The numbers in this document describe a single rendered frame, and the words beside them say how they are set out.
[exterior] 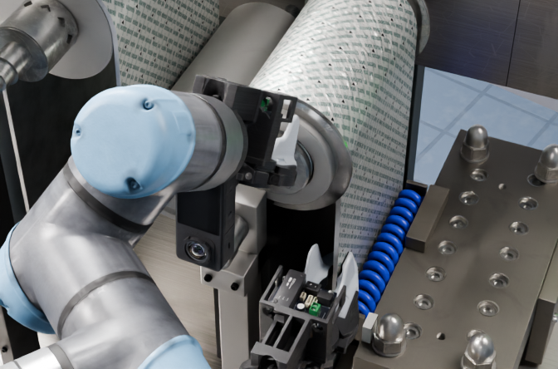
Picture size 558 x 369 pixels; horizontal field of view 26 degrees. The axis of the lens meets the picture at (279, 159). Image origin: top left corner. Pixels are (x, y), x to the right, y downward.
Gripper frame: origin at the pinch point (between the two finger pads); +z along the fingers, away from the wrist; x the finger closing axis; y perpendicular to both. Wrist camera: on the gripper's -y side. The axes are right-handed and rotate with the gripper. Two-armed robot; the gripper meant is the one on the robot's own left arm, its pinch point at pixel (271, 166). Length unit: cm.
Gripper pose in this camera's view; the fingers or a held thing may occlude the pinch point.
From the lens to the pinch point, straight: 114.0
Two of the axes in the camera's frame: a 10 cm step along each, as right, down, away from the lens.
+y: 2.5, -9.7, -0.8
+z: 3.0, 0.0, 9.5
